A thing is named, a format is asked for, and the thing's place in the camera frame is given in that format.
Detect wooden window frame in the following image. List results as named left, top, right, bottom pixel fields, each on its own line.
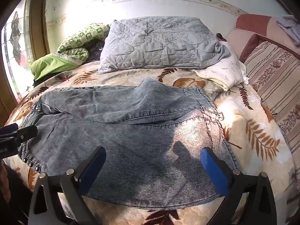
left=0, top=0, right=51, bottom=128

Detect patterned window glass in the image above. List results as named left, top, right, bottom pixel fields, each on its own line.
left=1, top=0, right=33, bottom=101

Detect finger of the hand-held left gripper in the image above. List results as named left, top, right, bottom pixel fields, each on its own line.
left=0, top=125, right=38, bottom=144
left=0, top=123, right=19, bottom=132

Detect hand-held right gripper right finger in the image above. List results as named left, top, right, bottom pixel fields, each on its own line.
left=201, top=147, right=277, bottom=225

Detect dark purple cloth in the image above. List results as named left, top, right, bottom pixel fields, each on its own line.
left=88, top=39, right=106, bottom=62

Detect leaf print beige blanket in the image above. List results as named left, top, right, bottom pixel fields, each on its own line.
left=3, top=67, right=300, bottom=225

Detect grey quilted pillow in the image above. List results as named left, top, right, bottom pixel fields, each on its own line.
left=97, top=16, right=231, bottom=74

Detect black cloth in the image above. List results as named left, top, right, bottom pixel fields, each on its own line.
left=33, top=73, right=61, bottom=86

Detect green patterned quilt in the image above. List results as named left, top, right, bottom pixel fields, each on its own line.
left=30, top=23, right=110, bottom=80

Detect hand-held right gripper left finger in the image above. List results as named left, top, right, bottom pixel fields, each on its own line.
left=28, top=146, right=107, bottom=225

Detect blue-grey denim pants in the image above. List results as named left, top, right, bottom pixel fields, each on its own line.
left=18, top=78, right=242, bottom=210

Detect striped floral cushion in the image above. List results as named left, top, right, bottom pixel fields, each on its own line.
left=244, top=41, right=300, bottom=160

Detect white floral pillow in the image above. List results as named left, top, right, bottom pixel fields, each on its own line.
left=192, top=41, right=249, bottom=92

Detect grey folded cloth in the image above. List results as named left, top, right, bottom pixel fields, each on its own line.
left=276, top=15, right=300, bottom=45

